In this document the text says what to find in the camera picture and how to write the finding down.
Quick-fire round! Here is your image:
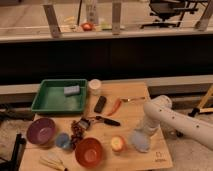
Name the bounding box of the red chili pepper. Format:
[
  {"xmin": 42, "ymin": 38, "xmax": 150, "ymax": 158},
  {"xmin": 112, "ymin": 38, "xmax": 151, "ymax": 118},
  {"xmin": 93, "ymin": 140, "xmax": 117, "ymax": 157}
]
[{"xmin": 107, "ymin": 99, "xmax": 121, "ymax": 116}]

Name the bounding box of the metal fork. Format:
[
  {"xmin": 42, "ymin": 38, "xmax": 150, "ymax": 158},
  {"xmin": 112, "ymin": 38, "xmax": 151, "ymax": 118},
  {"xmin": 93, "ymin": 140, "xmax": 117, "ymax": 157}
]
[{"xmin": 120, "ymin": 97, "xmax": 145, "ymax": 103}]

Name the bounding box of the light blue towel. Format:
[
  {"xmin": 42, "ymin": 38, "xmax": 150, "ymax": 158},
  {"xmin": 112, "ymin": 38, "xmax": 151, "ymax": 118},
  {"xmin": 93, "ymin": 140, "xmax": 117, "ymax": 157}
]
[{"xmin": 130, "ymin": 130, "xmax": 151, "ymax": 153}]

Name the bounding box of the red fruit on shelf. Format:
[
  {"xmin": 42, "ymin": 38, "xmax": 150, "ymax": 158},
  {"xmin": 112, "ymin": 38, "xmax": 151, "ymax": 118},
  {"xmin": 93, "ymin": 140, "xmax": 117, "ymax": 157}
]
[{"xmin": 81, "ymin": 22, "xmax": 93, "ymax": 31}]

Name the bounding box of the green plastic tray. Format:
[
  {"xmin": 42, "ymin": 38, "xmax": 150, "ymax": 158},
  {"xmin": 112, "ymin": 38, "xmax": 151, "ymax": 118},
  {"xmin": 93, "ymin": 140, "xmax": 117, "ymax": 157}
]
[{"xmin": 31, "ymin": 79, "xmax": 87, "ymax": 114}]

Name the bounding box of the black chair at left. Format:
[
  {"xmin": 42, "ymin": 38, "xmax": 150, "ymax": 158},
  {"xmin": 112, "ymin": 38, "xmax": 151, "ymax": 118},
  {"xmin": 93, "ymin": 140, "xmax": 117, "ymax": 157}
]
[{"xmin": 0, "ymin": 133, "xmax": 26, "ymax": 171}]

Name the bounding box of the black rectangular remote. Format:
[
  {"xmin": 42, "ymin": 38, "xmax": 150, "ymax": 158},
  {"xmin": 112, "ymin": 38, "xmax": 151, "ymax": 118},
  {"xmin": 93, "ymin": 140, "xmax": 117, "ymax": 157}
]
[{"xmin": 94, "ymin": 96, "xmax": 107, "ymax": 113}]

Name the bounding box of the bunch of dark grapes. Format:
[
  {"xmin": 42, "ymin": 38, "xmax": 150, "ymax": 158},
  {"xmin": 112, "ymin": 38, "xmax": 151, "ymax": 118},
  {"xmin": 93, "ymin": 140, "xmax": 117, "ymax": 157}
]
[{"xmin": 70, "ymin": 121, "xmax": 84, "ymax": 149}]

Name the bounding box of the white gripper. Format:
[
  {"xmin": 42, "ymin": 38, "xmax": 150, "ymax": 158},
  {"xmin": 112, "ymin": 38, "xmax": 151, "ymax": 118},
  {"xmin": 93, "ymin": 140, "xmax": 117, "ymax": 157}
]
[{"xmin": 136, "ymin": 120, "xmax": 156, "ymax": 136}]

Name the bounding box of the small blue cup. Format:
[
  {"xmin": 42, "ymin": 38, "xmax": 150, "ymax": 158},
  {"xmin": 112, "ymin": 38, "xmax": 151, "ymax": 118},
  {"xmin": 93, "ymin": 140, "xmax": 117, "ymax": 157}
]
[{"xmin": 55, "ymin": 133, "xmax": 70, "ymax": 150}]

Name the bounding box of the black handled peeler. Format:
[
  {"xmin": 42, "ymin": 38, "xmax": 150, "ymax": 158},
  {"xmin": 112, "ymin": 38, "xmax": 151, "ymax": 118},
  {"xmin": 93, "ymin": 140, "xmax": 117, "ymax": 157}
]
[{"xmin": 78, "ymin": 116, "xmax": 120, "ymax": 130}]

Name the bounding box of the blue sponge block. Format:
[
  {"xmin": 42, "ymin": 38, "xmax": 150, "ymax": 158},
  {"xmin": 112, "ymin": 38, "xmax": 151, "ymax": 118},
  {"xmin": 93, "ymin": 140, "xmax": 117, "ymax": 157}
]
[{"xmin": 64, "ymin": 85, "xmax": 80, "ymax": 96}]

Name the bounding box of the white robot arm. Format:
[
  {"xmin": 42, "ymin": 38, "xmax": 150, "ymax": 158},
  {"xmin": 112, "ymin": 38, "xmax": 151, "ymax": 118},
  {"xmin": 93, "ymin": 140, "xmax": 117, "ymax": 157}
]
[{"xmin": 131, "ymin": 95, "xmax": 213, "ymax": 152}]

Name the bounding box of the red orange bowl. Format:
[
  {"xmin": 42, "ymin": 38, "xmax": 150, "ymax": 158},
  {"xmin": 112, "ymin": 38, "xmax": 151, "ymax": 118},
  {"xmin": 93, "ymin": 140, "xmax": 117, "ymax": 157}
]
[{"xmin": 75, "ymin": 137, "xmax": 103, "ymax": 168}]

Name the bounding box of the purple bowl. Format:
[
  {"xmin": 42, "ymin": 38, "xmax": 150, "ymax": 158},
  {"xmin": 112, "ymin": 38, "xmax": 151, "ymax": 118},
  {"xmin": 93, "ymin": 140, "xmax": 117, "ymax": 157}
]
[{"xmin": 26, "ymin": 118, "xmax": 56, "ymax": 145}]

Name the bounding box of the pale corn husk brush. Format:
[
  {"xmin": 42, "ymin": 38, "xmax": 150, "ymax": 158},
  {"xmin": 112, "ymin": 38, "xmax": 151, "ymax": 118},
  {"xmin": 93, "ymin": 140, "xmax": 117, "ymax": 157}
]
[{"xmin": 39, "ymin": 152, "xmax": 67, "ymax": 171}]

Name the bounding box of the red yellow apple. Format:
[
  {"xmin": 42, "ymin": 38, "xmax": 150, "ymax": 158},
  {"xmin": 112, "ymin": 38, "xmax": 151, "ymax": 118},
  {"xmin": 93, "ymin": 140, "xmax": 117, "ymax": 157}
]
[{"xmin": 110, "ymin": 136, "xmax": 126, "ymax": 152}]

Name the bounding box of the black office chair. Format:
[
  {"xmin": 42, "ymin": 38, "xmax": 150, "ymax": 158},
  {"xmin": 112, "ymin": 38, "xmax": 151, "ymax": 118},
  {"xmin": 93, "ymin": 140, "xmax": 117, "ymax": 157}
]
[{"xmin": 141, "ymin": 0, "xmax": 198, "ymax": 28}]

